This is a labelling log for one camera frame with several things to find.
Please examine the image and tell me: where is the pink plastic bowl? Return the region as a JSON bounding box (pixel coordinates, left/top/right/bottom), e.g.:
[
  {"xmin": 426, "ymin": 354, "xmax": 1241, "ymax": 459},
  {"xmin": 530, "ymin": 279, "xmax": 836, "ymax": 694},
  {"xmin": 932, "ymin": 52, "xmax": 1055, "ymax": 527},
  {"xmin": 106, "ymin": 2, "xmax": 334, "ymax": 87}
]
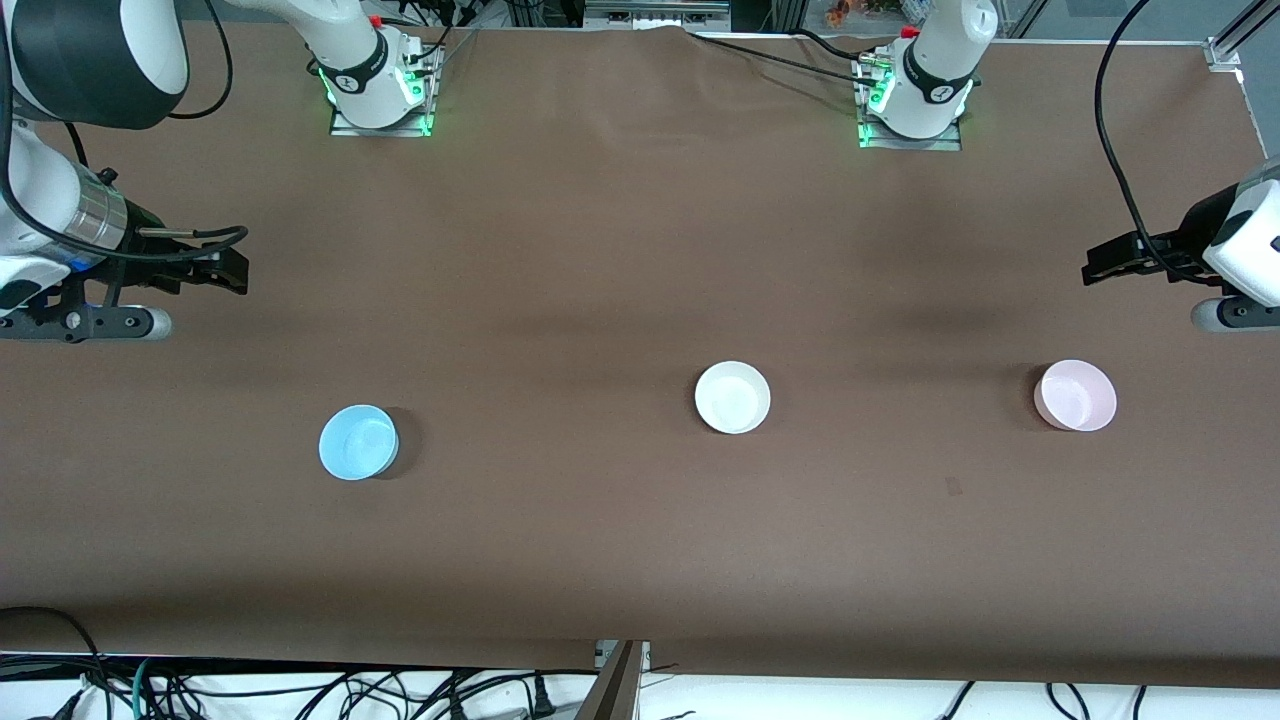
[{"xmin": 1033, "ymin": 359, "xmax": 1118, "ymax": 433}]

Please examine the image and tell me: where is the blue plastic bowl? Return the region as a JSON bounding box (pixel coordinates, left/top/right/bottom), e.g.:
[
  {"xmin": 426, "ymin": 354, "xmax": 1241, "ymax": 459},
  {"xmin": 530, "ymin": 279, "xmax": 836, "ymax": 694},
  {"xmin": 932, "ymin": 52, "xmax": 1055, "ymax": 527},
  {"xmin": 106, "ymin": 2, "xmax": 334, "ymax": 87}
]
[{"xmin": 318, "ymin": 404, "xmax": 400, "ymax": 482}]

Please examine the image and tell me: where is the white plastic bowl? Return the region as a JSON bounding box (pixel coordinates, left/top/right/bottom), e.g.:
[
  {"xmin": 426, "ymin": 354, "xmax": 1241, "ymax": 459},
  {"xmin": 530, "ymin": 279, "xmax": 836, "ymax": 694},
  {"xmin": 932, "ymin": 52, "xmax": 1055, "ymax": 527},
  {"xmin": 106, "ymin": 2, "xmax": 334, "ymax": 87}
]
[{"xmin": 694, "ymin": 361, "xmax": 772, "ymax": 435}]

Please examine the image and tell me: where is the brown table cloth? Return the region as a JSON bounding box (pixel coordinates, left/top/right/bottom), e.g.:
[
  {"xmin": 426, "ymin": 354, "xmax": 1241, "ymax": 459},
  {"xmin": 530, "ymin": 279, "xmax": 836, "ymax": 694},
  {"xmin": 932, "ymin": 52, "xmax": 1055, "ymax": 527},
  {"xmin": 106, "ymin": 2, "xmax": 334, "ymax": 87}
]
[{"xmin": 0, "ymin": 18, "xmax": 1280, "ymax": 691}]

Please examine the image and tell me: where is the grey metal box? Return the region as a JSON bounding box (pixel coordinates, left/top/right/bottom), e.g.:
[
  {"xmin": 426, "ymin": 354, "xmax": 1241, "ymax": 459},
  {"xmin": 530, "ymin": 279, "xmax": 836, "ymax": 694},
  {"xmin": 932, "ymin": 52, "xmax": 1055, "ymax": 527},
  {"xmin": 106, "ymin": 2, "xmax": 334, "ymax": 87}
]
[{"xmin": 585, "ymin": 0, "xmax": 731, "ymax": 31}]

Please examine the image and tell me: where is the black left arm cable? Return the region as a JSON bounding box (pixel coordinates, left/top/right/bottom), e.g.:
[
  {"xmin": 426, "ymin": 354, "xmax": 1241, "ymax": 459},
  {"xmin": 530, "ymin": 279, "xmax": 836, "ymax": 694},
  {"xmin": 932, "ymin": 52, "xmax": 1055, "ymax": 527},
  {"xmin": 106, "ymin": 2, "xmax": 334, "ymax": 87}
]
[{"xmin": 1095, "ymin": 0, "xmax": 1216, "ymax": 286}]

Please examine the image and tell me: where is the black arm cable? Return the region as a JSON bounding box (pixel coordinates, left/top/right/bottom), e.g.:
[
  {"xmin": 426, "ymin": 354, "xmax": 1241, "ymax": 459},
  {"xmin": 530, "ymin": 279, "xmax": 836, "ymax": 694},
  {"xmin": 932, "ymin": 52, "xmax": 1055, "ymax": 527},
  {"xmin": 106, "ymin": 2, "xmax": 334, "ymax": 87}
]
[
  {"xmin": 0, "ymin": 0, "xmax": 249, "ymax": 263},
  {"xmin": 1095, "ymin": 0, "xmax": 1216, "ymax": 286}
]

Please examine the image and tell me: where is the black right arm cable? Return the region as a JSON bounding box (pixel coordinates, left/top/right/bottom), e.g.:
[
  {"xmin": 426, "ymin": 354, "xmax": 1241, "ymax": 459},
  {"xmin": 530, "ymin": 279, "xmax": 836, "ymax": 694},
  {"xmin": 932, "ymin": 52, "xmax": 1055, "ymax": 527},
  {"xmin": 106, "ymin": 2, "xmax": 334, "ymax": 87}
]
[{"xmin": 0, "ymin": 0, "xmax": 249, "ymax": 263}]

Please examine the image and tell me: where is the aluminium frame rail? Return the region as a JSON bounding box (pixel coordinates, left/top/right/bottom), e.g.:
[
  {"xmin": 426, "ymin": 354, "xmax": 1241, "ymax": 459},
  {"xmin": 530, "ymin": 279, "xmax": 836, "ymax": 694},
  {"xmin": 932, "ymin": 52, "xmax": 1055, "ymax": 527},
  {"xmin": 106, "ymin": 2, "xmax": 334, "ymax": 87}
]
[{"xmin": 1205, "ymin": 0, "xmax": 1280, "ymax": 73}]

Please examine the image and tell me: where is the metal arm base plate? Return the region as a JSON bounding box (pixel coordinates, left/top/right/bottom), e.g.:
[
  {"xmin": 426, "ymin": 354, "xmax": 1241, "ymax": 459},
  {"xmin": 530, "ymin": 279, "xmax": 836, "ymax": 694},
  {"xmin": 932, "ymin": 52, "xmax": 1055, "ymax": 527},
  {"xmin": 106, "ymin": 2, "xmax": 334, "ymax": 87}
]
[
  {"xmin": 328, "ymin": 45, "xmax": 446, "ymax": 138},
  {"xmin": 855, "ymin": 52, "xmax": 964, "ymax": 153}
]

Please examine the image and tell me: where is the aluminium profile post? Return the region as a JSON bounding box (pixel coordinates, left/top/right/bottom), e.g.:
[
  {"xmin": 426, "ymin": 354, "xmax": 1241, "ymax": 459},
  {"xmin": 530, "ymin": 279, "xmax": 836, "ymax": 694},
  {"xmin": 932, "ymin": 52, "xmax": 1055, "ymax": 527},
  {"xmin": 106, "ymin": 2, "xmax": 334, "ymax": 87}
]
[{"xmin": 575, "ymin": 640, "xmax": 651, "ymax": 720}]

